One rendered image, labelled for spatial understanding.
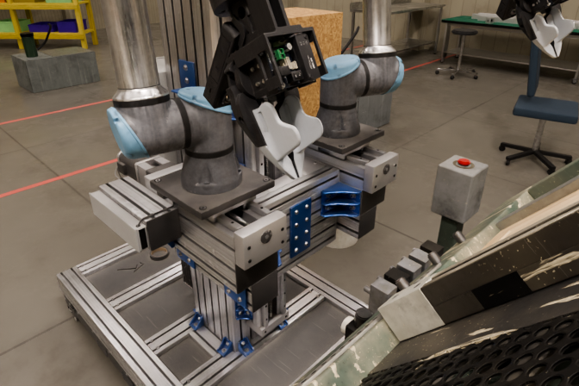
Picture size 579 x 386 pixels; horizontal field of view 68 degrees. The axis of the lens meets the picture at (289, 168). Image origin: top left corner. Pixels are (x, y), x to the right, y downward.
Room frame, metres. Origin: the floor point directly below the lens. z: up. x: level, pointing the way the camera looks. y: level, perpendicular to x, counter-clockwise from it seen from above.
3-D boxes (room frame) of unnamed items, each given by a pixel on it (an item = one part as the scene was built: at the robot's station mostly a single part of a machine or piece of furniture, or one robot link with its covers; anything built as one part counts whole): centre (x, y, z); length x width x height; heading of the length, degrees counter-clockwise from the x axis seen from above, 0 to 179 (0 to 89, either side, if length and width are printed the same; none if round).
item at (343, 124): (1.31, -0.15, 1.09); 0.15 x 0.15 x 0.10
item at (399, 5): (7.57, -1.83, 0.47); 1.83 x 0.69 x 0.94; 136
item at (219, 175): (0.96, 0.19, 1.09); 0.15 x 0.15 x 0.10
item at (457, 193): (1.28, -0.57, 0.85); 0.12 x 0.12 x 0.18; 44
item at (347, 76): (1.31, -0.16, 1.20); 0.13 x 0.12 x 0.14; 113
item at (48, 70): (5.84, 3.12, 0.42); 0.88 x 0.72 x 0.84; 136
